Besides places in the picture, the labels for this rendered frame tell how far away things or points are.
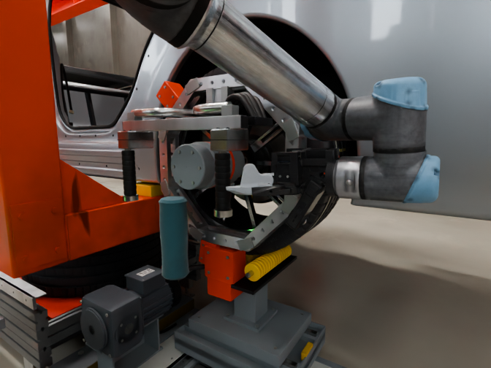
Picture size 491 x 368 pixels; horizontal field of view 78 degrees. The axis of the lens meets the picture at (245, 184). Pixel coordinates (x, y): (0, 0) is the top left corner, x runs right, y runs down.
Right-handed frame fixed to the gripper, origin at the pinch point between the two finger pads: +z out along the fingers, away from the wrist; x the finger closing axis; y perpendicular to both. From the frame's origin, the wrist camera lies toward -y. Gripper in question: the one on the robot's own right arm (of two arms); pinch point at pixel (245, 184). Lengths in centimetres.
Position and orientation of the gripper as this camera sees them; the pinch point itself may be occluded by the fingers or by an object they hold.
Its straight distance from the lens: 65.6
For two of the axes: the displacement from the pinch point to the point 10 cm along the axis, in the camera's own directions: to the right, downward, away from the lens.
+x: -5.3, 2.1, -8.2
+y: -0.8, -9.8, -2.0
